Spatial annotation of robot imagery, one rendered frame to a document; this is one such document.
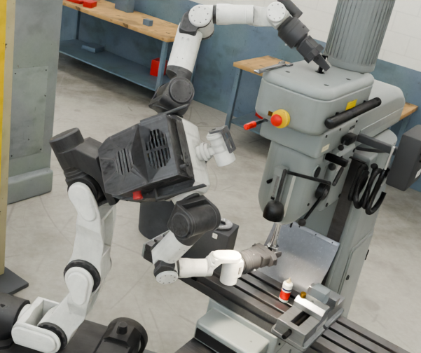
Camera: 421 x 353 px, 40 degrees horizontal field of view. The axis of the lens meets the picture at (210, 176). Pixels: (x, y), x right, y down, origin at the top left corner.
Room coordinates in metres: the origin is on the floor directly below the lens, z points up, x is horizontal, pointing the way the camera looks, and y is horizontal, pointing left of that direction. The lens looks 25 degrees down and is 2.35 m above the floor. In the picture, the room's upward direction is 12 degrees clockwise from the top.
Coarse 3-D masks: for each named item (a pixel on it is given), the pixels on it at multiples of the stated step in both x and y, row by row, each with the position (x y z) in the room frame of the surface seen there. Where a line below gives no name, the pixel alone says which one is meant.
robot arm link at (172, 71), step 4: (168, 68) 1.94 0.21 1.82; (172, 68) 1.93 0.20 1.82; (176, 68) 1.92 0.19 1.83; (180, 68) 1.92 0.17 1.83; (184, 68) 1.93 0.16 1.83; (168, 72) 1.95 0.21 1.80; (172, 72) 1.93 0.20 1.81; (176, 72) 1.92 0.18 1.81; (180, 72) 1.92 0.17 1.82; (184, 72) 1.93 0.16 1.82; (188, 72) 1.94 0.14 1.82; (168, 76) 1.97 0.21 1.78; (172, 76) 1.95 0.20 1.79; (176, 76) 1.92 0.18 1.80; (180, 76) 1.91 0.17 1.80; (184, 76) 1.92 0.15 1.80; (188, 76) 1.93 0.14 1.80; (160, 88) 1.92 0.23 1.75; (164, 88) 1.87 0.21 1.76; (160, 92) 1.90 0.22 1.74
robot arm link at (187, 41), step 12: (192, 12) 2.01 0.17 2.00; (204, 12) 2.01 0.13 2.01; (180, 24) 2.00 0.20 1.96; (192, 24) 2.00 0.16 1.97; (204, 24) 1.99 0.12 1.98; (180, 36) 1.99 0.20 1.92; (192, 36) 1.99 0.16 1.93; (180, 48) 1.96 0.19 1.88; (192, 48) 1.97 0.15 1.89; (180, 60) 1.94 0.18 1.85; (192, 60) 1.96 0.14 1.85; (192, 72) 1.96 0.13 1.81
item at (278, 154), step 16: (272, 144) 1.99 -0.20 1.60; (272, 160) 1.97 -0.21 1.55; (288, 160) 1.94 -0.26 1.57; (304, 160) 1.91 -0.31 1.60; (320, 160) 1.95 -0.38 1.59; (272, 176) 1.96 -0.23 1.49; (288, 176) 1.93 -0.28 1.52; (320, 176) 2.00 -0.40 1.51; (288, 192) 1.92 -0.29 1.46; (304, 192) 1.92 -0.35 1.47; (288, 208) 1.92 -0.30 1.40; (304, 208) 1.94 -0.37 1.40
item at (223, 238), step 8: (224, 224) 2.16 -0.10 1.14; (232, 224) 2.16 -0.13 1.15; (208, 232) 2.10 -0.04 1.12; (216, 232) 2.09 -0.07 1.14; (224, 232) 2.10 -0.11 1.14; (232, 232) 2.11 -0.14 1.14; (200, 240) 2.11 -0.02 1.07; (208, 240) 2.10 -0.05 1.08; (216, 240) 2.09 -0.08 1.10; (224, 240) 2.08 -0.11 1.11; (232, 240) 2.13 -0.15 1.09; (192, 248) 2.12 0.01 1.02; (200, 248) 2.11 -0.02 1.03; (208, 248) 2.10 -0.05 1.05; (216, 248) 2.09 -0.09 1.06; (224, 248) 2.07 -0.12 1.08; (232, 248) 2.16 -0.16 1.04; (184, 256) 2.13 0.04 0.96; (192, 256) 2.12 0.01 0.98; (200, 256) 2.11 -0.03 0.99
